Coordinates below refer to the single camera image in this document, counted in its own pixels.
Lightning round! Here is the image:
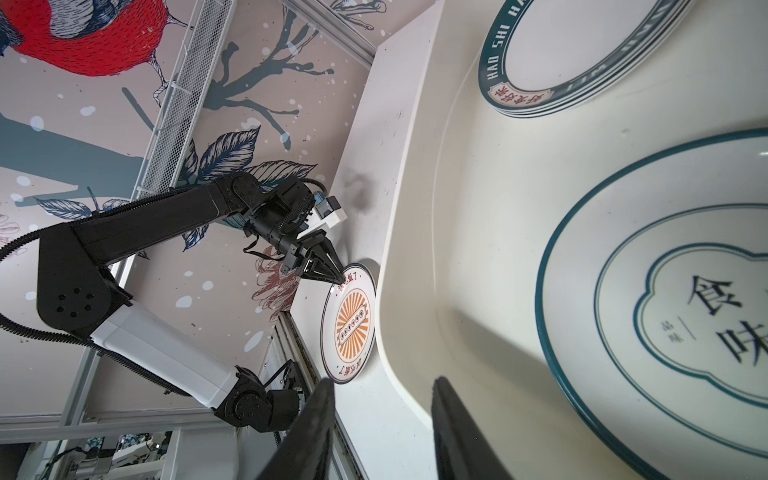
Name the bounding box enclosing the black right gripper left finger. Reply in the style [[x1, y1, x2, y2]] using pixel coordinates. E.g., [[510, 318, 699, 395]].
[[257, 378, 335, 480]]

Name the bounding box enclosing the white mesh wall shelf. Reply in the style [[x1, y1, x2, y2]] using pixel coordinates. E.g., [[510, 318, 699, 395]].
[[131, 0, 238, 200]]

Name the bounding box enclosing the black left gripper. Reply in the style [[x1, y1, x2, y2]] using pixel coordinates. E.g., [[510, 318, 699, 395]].
[[245, 179, 345, 285]]

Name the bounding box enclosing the green rim plate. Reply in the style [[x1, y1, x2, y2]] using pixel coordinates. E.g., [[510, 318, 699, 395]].
[[477, 0, 693, 119]]

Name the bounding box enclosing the orange sunburst plate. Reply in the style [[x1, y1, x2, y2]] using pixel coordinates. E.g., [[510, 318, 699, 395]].
[[320, 263, 376, 384]]

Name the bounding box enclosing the white plastic bin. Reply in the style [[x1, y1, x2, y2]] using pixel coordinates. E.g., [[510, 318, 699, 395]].
[[378, 1, 767, 479]]

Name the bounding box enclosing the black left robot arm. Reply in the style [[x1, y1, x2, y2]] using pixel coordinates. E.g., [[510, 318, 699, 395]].
[[1, 172, 346, 432]]

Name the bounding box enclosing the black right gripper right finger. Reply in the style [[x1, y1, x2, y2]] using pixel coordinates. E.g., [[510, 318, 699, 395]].
[[431, 377, 512, 480]]

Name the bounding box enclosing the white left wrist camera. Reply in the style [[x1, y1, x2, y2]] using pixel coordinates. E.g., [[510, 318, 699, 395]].
[[297, 194, 347, 239]]

